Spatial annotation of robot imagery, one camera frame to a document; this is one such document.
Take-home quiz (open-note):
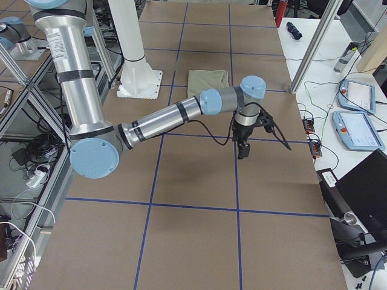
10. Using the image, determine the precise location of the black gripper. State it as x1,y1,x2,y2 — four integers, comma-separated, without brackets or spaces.
232,110,275,160

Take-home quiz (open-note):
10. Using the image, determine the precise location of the olive green long-sleeve shirt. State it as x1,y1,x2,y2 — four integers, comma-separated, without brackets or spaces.
187,69,229,98

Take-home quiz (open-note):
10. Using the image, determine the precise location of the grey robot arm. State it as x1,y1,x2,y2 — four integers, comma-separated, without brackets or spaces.
28,1,278,179

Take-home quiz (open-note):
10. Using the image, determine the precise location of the neighbour robot arm base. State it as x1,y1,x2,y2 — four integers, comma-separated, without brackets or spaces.
1,16,49,61

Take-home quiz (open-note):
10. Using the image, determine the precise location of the orange terminal block far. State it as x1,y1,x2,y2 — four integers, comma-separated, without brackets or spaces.
302,118,315,134

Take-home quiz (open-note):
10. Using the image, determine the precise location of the orange terminal block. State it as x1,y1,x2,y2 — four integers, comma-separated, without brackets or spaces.
308,139,322,159
302,118,315,134

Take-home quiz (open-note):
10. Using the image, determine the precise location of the orange terminal block near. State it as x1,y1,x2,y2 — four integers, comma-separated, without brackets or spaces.
308,139,322,159

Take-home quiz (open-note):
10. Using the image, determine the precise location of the near blue teach pendant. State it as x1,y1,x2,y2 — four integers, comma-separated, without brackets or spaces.
333,111,386,151

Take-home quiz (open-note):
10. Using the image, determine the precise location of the blue teach pendant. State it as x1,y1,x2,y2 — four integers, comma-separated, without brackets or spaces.
338,79,376,114
333,111,386,151

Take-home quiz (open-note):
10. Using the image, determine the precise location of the far blue teach pendant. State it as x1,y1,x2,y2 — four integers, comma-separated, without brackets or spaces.
338,79,376,114

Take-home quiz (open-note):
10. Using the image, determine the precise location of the black monitor with stand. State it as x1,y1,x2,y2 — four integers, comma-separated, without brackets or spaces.
317,149,386,278

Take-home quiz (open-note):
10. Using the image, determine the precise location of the red cylinder tube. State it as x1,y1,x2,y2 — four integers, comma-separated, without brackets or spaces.
275,0,288,28

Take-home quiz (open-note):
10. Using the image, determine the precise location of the white power strip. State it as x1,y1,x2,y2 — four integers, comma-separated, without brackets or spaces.
25,169,48,188

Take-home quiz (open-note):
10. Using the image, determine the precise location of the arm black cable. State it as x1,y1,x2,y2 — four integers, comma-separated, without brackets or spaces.
187,102,293,152

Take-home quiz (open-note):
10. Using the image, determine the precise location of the aluminium truss frame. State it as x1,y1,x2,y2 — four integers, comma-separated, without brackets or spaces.
1,1,121,289

